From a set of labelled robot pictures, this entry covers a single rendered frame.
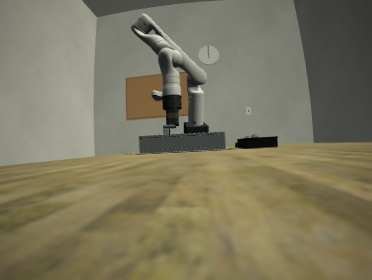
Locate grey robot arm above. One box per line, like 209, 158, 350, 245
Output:
131, 14, 207, 126

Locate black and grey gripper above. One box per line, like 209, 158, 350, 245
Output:
151, 83, 182, 135

